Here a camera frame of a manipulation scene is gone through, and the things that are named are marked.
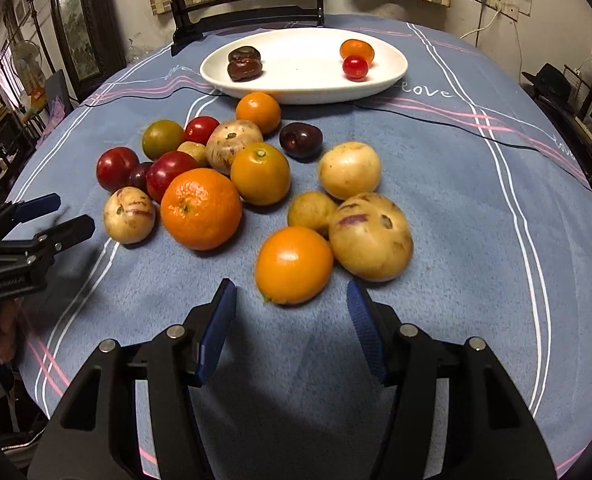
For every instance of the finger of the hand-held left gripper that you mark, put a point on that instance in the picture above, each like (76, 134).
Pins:
(71, 230)
(38, 206)

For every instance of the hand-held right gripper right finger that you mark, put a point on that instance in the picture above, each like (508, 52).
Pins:
(363, 330)

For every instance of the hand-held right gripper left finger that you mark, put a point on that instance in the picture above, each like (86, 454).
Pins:
(218, 330)

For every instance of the small striped pepino melon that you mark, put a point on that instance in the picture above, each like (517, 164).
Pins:
(128, 215)

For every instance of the small dark plum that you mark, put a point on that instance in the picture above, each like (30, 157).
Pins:
(138, 175)

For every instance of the large purple-marked pepino melon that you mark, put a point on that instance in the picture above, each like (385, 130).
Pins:
(371, 237)

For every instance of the smooth orange tomato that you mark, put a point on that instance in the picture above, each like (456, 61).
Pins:
(293, 265)

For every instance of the large red tomato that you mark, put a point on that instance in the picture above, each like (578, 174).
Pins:
(170, 172)

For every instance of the large mandarin orange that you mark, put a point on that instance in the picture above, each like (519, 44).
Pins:
(201, 210)

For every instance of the greenish orange citrus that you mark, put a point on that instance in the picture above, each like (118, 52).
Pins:
(162, 138)

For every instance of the small yellow fruit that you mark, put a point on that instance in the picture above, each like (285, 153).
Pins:
(192, 151)
(310, 212)

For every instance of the orange tomato with green stem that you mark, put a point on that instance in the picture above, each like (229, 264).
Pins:
(260, 175)

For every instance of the yellow round potato fruit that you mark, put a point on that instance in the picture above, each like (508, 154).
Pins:
(349, 170)

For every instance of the white oval plate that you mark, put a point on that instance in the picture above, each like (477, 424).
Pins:
(301, 70)

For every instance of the person's left hand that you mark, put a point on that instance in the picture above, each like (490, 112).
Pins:
(6, 335)

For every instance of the blue striped tablecloth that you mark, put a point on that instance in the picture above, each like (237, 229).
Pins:
(451, 260)

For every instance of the white electric fan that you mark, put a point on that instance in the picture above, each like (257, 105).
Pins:
(23, 57)

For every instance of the red cherry tomato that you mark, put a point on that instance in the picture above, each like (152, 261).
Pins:
(202, 129)
(355, 68)

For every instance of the brown-speckled pepino melon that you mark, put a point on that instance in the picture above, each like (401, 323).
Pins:
(231, 145)

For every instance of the dark wooden framed picture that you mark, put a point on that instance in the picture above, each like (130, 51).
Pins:
(76, 25)

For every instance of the dark purple plum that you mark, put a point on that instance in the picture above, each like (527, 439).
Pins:
(301, 140)

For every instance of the round orange citrus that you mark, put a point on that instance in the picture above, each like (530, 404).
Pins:
(258, 110)

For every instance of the black round screen stand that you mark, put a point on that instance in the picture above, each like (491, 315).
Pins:
(181, 10)

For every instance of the small orange citrus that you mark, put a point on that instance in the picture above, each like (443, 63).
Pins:
(356, 49)

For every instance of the black hat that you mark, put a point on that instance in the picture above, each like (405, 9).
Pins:
(551, 80)

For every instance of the white power strip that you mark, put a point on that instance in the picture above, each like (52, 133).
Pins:
(498, 6)

